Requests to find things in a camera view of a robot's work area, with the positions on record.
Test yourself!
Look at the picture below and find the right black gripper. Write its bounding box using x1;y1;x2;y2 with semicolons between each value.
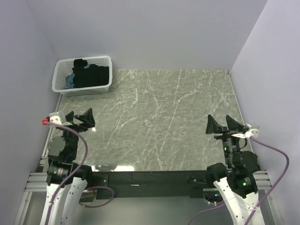
205;113;244;166

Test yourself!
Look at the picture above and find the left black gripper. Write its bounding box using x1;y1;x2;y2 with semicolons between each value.
61;107;95;158

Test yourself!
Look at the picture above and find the black t shirt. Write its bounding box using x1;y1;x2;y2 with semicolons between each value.
72;59;109;88

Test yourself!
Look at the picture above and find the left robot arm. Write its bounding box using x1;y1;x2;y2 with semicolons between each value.
40;108;95;225

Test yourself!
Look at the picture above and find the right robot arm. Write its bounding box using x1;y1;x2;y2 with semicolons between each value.
205;114;260;225

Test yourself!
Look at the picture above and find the grey blue t shirt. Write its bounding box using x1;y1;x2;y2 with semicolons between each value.
62;72;75;90

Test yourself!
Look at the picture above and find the white plastic laundry basket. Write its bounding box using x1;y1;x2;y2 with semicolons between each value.
52;56;113;97

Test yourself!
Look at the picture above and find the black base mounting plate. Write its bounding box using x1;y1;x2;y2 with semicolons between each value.
86;170;218;200

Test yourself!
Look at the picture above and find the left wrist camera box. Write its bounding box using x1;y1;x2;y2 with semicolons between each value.
42;112;67;125

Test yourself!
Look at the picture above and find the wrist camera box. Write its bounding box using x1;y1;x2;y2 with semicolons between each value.
232;124;260;139
42;112;67;125

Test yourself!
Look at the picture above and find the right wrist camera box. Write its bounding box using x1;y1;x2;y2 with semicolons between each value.
232;124;260;139

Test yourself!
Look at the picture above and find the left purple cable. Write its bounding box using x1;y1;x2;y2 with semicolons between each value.
43;120;115;225

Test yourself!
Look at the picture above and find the aluminium rail frame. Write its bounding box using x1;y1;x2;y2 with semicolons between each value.
14;96;285;225

